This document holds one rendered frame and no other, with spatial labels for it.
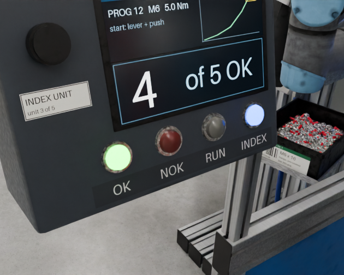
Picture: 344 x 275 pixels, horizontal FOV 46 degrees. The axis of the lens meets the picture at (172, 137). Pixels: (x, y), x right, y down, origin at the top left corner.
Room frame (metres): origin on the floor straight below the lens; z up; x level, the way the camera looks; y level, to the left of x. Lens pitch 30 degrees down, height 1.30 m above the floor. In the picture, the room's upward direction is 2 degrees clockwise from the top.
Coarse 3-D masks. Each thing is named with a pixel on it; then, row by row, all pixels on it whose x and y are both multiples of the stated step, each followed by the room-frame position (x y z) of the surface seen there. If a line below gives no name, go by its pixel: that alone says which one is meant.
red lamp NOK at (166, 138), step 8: (168, 128) 0.30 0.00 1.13; (176, 128) 0.30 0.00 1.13; (160, 136) 0.29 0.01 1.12; (168, 136) 0.29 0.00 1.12; (176, 136) 0.30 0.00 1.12; (160, 144) 0.29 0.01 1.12; (168, 144) 0.29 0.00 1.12; (176, 144) 0.29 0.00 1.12; (160, 152) 0.29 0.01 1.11; (168, 152) 0.29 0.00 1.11
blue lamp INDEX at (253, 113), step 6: (252, 102) 0.36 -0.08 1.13; (246, 108) 0.35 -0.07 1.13; (252, 108) 0.35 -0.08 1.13; (258, 108) 0.35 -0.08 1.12; (246, 114) 0.35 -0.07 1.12; (252, 114) 0.35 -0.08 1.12; (258, 114) 0.35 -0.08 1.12; (246, 120) 0.35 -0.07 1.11; (252, 120) 0.35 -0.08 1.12; (258, 120) 0.35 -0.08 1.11; (246, 126) 0.35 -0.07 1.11; (252, 126) 0.35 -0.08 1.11
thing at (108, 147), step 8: (112, 144) 0.27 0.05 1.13; (120, 144) 0.27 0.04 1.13; (104, 152) 0.26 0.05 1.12; (112, 152) 0.26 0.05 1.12; (120, 152) 0.27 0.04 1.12; (128, 152) 0.27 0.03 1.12; (104, 160) 0.26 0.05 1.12; (112, 160) 0.26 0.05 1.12; (120, 160) 0.26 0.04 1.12; (128, 160) 0.27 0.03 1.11; (104, 168) 0.26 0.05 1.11; (112, 168) 0.26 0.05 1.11; (120, 168) 0.26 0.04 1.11
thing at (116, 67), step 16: (112, 64) 0.29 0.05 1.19; (128, 64) 0.30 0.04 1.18; (144, 64) 0.30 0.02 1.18; (160, 64) 0.31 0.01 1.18; (128, 80) 0.29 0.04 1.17; (144, 80) 0.30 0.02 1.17; (160, 80) 0.31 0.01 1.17; (128, 96) 0.29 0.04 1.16; (144, 96) 0.30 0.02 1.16; (160, 96) 0.30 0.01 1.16; (128, 112) 0.29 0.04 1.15; (144, 112) 0.29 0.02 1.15; (160, 112) 0.30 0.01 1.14
